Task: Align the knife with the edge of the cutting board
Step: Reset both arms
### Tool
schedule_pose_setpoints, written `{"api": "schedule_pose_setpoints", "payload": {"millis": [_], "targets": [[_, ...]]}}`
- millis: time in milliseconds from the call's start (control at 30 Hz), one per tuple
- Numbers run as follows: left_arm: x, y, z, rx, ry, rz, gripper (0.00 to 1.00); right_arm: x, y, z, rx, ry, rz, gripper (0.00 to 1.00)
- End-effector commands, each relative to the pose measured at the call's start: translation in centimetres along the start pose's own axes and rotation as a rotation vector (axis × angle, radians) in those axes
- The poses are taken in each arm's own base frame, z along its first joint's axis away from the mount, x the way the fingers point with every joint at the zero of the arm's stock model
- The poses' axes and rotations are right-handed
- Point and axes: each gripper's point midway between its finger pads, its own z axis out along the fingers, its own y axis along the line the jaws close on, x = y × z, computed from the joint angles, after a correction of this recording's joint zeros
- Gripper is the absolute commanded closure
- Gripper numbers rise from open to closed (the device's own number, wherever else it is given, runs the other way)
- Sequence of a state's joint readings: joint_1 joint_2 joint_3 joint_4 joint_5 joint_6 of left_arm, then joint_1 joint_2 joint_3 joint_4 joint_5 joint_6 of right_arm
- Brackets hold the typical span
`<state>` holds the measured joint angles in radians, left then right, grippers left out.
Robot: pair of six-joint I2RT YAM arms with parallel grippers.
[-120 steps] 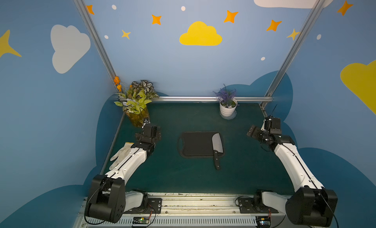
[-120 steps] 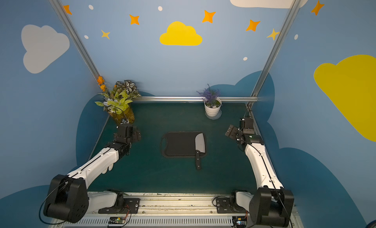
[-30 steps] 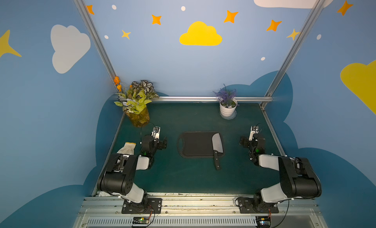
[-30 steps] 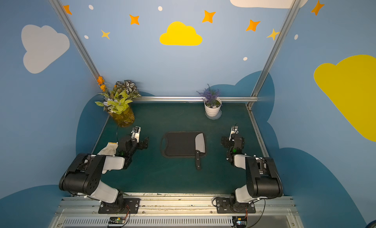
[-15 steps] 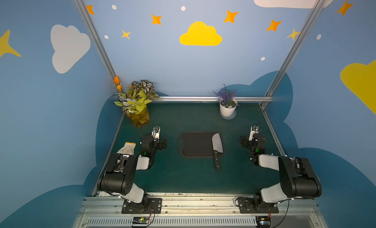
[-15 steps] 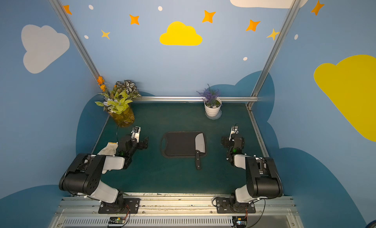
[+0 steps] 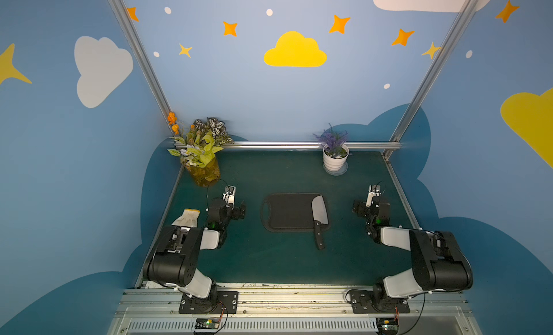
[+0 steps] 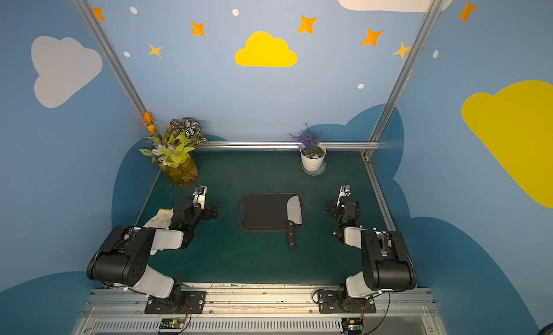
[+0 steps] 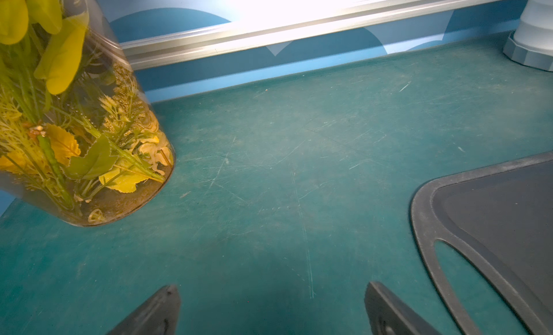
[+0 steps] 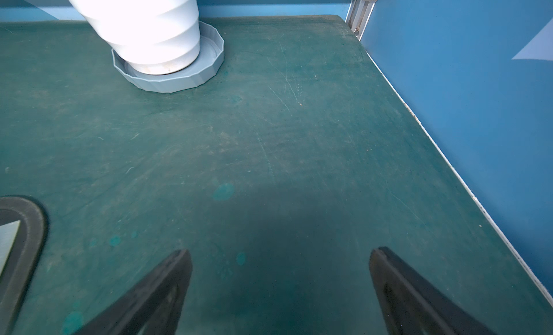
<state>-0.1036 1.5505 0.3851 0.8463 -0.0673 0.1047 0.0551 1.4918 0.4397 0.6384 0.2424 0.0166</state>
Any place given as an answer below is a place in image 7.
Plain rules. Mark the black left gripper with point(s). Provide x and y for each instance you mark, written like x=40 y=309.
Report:
x=237 y=210

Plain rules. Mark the dark grey cutting board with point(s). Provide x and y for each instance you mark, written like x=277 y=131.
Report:
x=289 y=212

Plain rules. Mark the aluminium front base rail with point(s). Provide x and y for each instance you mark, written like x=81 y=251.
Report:
x=289 y=309

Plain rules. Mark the aluminium frame post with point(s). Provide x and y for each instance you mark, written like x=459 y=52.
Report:
x=459 y=26
x=139 y=52

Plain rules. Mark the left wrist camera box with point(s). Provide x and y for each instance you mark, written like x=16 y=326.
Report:
x=229 y=195

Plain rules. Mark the right side aluminium table rail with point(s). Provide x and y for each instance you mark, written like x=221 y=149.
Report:
x=406 y=205

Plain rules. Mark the green circuit board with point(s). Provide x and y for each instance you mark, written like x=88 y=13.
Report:
x=387 y=326
x=208 y=325

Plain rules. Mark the right aluminium frame post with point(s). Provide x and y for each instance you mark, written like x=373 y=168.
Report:
x=459 y=26

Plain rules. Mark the left aluminium frame post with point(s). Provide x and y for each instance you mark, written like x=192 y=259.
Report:
x=139 y=52

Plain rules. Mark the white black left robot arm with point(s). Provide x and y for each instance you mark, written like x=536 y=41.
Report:
x=174 y=259

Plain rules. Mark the glass vase with artificial plants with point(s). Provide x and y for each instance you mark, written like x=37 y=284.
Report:
x=197 y=148

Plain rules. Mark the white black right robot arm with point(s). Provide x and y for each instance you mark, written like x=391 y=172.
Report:
x=437 y=262

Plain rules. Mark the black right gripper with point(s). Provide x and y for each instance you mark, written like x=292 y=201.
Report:
x=359 y=207

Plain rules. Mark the right green circuit board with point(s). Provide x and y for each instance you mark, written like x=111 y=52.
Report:
x=387 y=326

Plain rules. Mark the white work glove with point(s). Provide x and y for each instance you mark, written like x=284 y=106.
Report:
x=189 y=219

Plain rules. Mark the silver cleaver knife black handle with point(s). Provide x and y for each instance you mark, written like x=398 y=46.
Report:
x=320 y=220

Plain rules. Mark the left green circuit board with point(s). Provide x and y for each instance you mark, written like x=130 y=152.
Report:
x=208 y=325

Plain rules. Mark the aluminium back frame rail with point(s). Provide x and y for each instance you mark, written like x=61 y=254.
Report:
x=307 y=145

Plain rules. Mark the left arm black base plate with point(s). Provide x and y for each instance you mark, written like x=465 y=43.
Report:
x=213 y=304

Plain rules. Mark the white pot purple plant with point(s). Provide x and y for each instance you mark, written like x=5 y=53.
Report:
x=335 y=150

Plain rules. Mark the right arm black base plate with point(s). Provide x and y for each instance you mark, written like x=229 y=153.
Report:
x=365 y=301

